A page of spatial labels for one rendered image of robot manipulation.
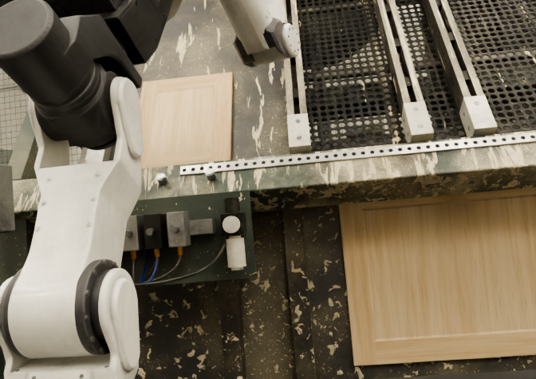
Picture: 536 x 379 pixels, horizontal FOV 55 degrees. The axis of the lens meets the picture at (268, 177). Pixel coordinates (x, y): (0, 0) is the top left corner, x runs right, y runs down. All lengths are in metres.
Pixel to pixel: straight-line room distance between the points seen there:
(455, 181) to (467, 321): 0.47
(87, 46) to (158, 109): 0.89
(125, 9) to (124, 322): 0.53
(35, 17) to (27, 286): 0.39
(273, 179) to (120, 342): 0.74
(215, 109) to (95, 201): 0.88
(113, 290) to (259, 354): 0.99
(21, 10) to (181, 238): 0.71
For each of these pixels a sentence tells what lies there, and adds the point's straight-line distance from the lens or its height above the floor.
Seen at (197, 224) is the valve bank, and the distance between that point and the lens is 1.39.
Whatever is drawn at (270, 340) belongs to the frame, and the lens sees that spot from 1.72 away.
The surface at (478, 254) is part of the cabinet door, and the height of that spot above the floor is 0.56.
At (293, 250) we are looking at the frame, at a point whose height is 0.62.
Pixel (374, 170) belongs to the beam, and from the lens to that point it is 1.43.
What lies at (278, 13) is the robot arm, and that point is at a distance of 1.29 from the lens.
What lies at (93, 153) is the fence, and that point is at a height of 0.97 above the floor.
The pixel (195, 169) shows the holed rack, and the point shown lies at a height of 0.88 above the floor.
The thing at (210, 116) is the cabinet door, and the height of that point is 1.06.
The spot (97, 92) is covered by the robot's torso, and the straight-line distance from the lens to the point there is 0.90.
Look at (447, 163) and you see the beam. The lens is 1.47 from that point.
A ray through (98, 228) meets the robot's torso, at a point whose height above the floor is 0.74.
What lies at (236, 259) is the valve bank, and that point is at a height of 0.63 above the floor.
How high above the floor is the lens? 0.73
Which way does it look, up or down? 4 degrees up
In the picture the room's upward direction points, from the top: 5 degrees counter-clockwise
